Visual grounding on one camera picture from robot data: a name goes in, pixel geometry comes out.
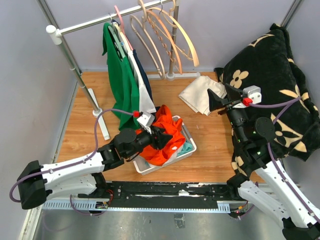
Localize pink hanger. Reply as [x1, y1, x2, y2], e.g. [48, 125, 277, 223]
[114, 5, 133, 51]

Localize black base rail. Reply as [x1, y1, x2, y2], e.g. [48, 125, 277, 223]
[77, 180, 241, 210]

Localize orange t shirt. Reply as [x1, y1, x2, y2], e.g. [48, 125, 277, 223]
[139, 104, 186, 166]

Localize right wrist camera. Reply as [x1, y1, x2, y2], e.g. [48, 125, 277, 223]
[233, 85, 262, 109]

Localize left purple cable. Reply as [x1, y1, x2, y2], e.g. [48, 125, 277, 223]
[9, 108, 136, 216]

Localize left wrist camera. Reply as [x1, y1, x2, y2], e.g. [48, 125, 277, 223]
[133, 111, 155, 134]

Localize white plastic basket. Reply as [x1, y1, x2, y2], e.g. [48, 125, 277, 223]
[132, 121, 197, 175]

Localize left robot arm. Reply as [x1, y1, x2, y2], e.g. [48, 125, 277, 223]
[17, 126, 173, 210]

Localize green hanger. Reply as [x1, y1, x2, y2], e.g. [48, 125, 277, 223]
[108, 24, 126, 59]

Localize teal t shirt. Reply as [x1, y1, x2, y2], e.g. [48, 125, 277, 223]
[177, 141, 193, 157]

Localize cream hanger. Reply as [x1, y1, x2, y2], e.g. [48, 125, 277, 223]
[156, 0, 200, 68]

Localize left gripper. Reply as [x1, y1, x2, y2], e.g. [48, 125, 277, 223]
[124, 125, 174, 159]

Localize white and navy shirt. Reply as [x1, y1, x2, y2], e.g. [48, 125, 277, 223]
[116, 22, 157, 115]

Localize green t shirt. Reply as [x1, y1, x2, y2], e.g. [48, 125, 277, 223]
[102, 22, 140, 130]

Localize purple cable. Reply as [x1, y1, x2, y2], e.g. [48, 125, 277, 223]
[249, 96, 320, 223]
[9, 108, 136, 216]

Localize aluminium frame post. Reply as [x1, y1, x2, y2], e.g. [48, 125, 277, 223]
[280, 0, 304, 28]

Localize navy t shirt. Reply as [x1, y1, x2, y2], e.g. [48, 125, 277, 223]
[111, 19, 155, 101]

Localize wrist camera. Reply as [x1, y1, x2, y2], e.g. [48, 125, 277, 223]
[133, 111, 155, 134]
[233, 85, 262, 109]

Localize beige hanger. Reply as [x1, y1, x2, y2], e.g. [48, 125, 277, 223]
[129, 0, 166, 80]

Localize black floral blanket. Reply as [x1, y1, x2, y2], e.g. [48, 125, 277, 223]
[214, 23, 320, 162]

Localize folded white cloth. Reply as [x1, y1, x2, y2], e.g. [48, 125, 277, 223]
[178, 75, 227, 116]

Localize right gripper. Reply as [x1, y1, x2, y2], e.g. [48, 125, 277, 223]
[207, 83, 249, 143]

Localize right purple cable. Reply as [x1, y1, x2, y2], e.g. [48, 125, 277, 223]
[249, 96, 320, 223]

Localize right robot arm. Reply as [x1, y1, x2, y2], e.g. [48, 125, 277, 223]
[207, 84, 320, 240]

